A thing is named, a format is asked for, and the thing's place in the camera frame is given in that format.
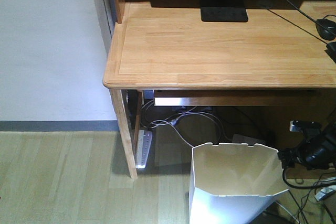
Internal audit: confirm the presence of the white power strip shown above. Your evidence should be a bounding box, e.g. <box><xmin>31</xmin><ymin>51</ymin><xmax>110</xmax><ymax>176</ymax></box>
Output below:
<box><xmin>135</xmin><ymin>130</ymin><xmax>153</xmax><ymax>169</ymax></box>

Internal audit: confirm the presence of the black monitor stand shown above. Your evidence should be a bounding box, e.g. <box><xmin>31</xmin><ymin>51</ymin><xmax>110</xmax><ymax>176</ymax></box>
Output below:
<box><xmin>199</xmin><ymin>0</ymin><xmax>248</xmax><ymax>23</ymax></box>

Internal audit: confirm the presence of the black computer mouse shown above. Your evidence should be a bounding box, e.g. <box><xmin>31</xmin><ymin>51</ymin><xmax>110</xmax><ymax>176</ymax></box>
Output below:
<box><xmin>316</xmin><ymin>18</ymin><xmax>335</xmax><ymax>41</ymax></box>

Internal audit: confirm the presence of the white plastic trash bin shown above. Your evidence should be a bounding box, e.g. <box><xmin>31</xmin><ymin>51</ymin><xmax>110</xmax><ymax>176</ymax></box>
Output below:
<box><xmin>189</xmin><ymin>143</ymin><xmax>288</xmax><ymax>223</ymax></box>

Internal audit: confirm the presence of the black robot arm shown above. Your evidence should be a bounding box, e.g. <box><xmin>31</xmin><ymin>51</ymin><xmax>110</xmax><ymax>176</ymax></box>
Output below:
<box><xmin>278</xmin><ymin>120</ymin><xmax>335</xmax><ymax>170</ymax></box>

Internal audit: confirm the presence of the grey cable under desk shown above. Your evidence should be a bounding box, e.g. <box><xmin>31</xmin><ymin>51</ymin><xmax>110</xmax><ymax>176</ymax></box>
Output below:
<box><xmin>141</xmin><ymin>99</ymin><xmax>232</xmax><ymax>149</ymax></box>

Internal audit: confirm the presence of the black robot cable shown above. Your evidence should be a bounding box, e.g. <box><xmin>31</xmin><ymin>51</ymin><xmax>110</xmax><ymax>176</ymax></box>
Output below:
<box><xmin>282</xmin><ymin>166</ymin><xmax>336</xmax><ymax>189</ymax></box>

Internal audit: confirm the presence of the wooden desk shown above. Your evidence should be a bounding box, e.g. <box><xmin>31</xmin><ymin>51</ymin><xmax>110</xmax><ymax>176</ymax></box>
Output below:
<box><xmin>103</xmin><ymin>0</ymin><xmax>335</xmax><ymax>178</ymax></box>

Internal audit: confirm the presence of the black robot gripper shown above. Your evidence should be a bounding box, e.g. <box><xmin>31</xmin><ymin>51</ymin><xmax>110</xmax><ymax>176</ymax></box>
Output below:
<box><xmin>278</xmin><ymin>128</ymin><xmax>335</xmax><ymax>170</ymax></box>

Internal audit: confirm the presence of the black desk cable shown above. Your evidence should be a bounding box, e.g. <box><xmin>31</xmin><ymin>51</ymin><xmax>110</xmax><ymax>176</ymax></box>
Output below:
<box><xmin>257</xmin><ymin>0</ymin><xmax>336</xmax><ymax>44</ymax></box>

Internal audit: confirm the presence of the black device at desk edge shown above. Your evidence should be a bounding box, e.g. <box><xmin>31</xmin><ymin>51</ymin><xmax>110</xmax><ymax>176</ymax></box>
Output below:
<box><xmin>326</xmin><ymin>42</ymin><xmax>336</xmax><ymax>63</ymax></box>

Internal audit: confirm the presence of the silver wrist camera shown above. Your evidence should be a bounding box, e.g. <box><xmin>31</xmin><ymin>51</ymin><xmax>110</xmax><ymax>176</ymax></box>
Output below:
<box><xmin>289</xmin><ymin>120</ymin><xmax>322</xmax><ymax>132</ymax></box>

